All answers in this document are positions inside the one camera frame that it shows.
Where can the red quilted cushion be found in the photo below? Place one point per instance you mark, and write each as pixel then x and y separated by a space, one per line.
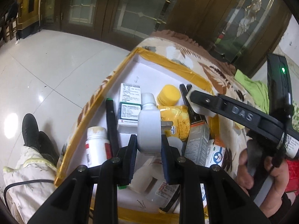
pixel 293 176

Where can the white nasal spray bottle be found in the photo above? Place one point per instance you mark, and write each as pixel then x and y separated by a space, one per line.
pixel 151 169

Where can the white square plastic case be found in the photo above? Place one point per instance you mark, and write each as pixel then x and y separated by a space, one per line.
pixel 150 130

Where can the large white medicine bottle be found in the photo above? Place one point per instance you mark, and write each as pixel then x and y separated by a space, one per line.
pixel 148 101

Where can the white blue ointment box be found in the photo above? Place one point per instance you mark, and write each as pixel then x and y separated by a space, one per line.
pixel 215 152

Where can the black marker green cap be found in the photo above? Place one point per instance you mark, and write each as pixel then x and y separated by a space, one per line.
pixel 112 132

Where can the green patterned pillow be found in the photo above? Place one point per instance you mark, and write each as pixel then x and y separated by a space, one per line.
pixel 295 117

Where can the black shoe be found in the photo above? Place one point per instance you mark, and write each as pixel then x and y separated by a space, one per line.
pixel 38 140

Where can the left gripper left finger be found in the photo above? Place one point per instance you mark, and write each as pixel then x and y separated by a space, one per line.
pixel 128 159

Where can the small white pill bottle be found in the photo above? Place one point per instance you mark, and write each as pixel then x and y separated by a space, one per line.
pixel 97 146

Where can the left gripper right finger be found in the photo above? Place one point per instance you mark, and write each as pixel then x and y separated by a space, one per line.
pixel 169 156

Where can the yellow snack packet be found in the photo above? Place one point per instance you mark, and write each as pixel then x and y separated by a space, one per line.
pixel 180 118

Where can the white patterned trouser leg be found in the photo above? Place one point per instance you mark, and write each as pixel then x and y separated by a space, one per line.
pixel 34 176

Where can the yellow cream jar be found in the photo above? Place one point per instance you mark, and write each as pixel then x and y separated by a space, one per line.
pixel 168 96

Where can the person right hand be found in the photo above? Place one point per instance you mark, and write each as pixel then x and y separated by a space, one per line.
pixel 273 200

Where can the yellow taped white tray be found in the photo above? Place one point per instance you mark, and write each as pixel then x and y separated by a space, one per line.
pixel 142 71

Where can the green bed sheet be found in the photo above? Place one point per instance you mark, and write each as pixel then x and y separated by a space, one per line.
pixel 257 89

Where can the wooden glass wardrobe doors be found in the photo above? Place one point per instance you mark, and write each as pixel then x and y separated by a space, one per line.
pixel 236 32

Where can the leaf pattern beige blanket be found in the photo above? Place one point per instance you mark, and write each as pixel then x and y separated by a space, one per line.
pixel 176 54

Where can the silver red small box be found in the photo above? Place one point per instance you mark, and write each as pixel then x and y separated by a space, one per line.
pixel 197 143

